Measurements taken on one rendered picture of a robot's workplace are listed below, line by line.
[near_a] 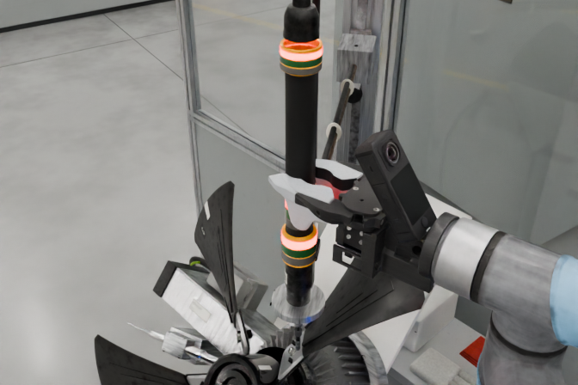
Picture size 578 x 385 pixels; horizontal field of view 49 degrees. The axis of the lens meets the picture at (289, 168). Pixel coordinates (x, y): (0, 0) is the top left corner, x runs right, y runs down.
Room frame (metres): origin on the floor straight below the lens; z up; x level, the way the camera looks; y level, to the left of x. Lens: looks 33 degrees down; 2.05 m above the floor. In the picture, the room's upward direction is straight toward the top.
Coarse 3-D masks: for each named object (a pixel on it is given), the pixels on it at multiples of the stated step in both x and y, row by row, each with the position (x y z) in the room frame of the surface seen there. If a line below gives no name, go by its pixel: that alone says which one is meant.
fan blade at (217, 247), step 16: (224, 192) 0.92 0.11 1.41; (208, 208) 0.96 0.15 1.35; (224, 208) 0.90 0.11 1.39; (208, 224) 0.94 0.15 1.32; (224, 224) 0.88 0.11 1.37; (208, 240) 0.93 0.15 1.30; (224, 240) 0.86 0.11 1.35; (208, 256) 0.93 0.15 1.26; (224, 256) 0.84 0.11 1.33; (224, 272) 0.83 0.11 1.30; (224, 288) 0.82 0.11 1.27
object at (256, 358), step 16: (256, 352) 0.76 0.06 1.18; (272, 352) 0.75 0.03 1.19; (224, 368) 0.69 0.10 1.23; (240, 368) 0.67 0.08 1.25; (256, 368) 0.66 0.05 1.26; (272, 368) 0.68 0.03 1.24; (304, 368) 0.71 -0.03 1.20; (208, 384) 0.67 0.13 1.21; (224, 384) 0.67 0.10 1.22; (240, 384) 0.66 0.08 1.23; (256, 384) 0.64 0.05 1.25; (272, 384) 0.65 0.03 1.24; (288, 384) 0.68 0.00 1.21; (304, 384) 0.69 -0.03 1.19
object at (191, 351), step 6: (132, 324) 0.95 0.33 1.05; (144, 330) 0.93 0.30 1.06; (150, 336) 0.91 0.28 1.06; (156, 336) 0.90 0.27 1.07; (162, 336) 0.89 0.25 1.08; (186, 348) 0.85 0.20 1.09; (192, 348) 0.84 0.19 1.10; (198, 348) 0.84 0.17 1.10; (186, 354) 0.84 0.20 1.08; (192, 354) 0.83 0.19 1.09; (198, 354) 0.83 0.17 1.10; (204, 354) 0.83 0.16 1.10; (210, 354) 0.83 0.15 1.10; (198, 360) 0.82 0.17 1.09; (204, 360) 0.82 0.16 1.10; (210, 360) 0.81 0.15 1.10
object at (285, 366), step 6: (300, 336) 0.74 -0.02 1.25; (300, 342) 0.72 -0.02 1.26; (288, 348) 0.73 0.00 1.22; (294, 348) 0.71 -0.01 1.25; (300, 348) 0.70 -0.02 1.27; (288, 354) 0.71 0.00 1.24; (294, 354) 0.69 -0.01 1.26; (300, 354) 0.67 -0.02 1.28; (282, 360) 0.71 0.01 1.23; (294, 360) 0.67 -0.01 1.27; (300, 360) 0.66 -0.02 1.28; (282, 366) 0.69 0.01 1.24; (288, 366) 0.67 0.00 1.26; (282, 372) 0.67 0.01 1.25
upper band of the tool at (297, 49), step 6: (282, 42) 0.61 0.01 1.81; (288, 42) 0.63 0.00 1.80; (294, 42) 0.63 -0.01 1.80; (300, 42) 0.63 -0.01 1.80; (306, 42) 0.63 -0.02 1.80; (312, 42) 0.63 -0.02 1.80; (318, 42) 0.62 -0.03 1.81; (282, 48) 0.60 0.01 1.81; (288, 48) 0.60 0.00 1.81; (294, 48) 0.63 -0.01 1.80; (300, 48) 0.63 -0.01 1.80; (306, 48) 0.63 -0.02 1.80; (312, 48) 0.63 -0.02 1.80; (318, 48) 0.60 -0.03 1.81; (294, 60) 0.59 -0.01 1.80; (300, 60) 0.59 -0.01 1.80; (306, 60) 0.59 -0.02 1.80; (288, 66) 0.60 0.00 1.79
